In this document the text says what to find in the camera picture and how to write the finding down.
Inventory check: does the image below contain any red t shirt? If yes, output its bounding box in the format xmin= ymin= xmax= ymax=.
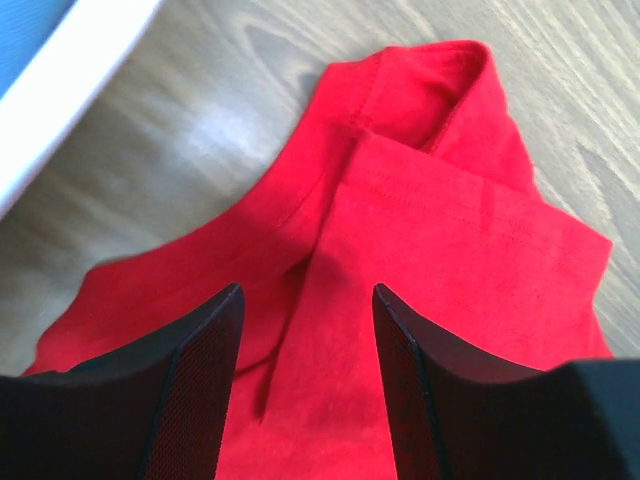
xmin=30 ymin=41 xmax=612 ymax=479

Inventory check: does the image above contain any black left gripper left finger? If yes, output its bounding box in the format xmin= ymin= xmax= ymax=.
xmin=1 ymin=284 xmax=245 ymax=479

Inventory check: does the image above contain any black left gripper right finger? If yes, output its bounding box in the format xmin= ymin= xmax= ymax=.
xmin=372 ymin=284 xmax=639 ymax=479

